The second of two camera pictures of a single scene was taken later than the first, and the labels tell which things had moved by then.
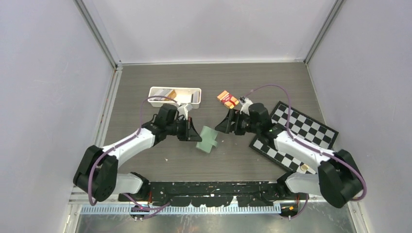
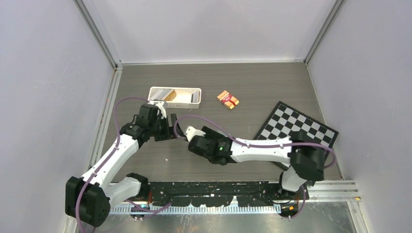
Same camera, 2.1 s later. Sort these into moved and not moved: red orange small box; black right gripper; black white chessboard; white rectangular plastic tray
Moved: black right gripper
Not moved: white rectangular plastic tray; black white chessboard; red orange small box
